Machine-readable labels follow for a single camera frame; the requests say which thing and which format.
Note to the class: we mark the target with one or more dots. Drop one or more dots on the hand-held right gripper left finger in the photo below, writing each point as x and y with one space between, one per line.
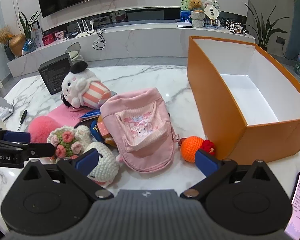
86 161

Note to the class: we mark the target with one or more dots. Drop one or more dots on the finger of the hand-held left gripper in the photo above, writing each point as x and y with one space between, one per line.
35 151
16 136

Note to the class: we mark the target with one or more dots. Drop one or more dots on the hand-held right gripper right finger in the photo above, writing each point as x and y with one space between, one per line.
207 163

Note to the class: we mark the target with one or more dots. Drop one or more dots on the white crochet rabbit with bouquet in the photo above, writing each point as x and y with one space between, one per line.
103 163

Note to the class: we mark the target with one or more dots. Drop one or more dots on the orange crochet ball red flower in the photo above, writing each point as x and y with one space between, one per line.
190 148

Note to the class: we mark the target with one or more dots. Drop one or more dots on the pink fluffy plush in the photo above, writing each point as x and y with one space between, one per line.
40 127

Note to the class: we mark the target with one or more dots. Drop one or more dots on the brown bear plush blue hat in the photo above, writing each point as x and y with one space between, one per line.
95 128

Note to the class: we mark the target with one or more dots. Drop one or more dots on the orange cardboard box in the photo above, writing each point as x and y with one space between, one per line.
215 105

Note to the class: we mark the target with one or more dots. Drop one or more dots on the white plush doll black hat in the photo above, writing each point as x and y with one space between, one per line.
75 85

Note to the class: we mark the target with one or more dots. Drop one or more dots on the white phone stand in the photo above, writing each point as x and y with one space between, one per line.
5 112

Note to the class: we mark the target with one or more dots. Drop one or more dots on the blue booklet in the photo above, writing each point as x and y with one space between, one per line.
91 113

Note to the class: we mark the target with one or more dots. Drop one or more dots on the black cardboard box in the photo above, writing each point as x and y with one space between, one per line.
52 75

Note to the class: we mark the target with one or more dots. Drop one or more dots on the golden vase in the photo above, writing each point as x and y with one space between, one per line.
17 44

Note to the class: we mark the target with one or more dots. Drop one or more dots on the dried flowers in dark vase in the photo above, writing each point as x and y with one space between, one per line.
5 35

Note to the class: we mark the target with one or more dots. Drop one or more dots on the green orchid plant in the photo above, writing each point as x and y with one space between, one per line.
28 26

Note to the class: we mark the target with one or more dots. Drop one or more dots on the white router with antennas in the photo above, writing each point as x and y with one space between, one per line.
86 30

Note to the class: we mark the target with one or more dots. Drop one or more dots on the white marble television console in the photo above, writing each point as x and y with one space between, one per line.
140 42

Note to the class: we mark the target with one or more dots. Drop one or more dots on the black white checkered toy car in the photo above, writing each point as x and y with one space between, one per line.
235 27

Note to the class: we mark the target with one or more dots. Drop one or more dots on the white tablet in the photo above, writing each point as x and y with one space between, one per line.
184 24

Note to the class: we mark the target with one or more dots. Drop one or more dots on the white knitted pot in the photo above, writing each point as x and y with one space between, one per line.
198 20

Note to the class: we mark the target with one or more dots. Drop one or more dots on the long leaf potted plant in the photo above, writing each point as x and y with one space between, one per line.
263 30

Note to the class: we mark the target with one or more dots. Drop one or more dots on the white hand fan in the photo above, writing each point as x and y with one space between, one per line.
212 11

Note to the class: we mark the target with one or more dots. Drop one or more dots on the green landscape painting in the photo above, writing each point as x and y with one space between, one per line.
185 7

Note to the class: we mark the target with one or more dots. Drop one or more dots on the brown teddy bear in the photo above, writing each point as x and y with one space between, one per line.
196 5

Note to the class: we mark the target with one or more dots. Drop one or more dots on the round printed paper fan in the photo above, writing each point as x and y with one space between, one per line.
213 2

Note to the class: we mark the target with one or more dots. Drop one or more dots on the dark wall socket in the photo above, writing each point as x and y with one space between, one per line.
281 40

